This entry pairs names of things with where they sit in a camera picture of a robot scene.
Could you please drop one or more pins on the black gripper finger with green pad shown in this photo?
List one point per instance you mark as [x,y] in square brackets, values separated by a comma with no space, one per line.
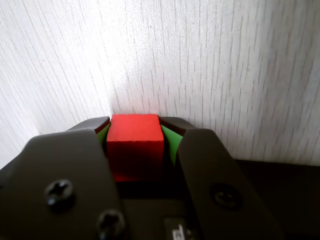
[212,170]
[62,160]

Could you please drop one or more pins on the red cube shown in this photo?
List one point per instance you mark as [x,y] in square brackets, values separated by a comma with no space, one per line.
[135,140]

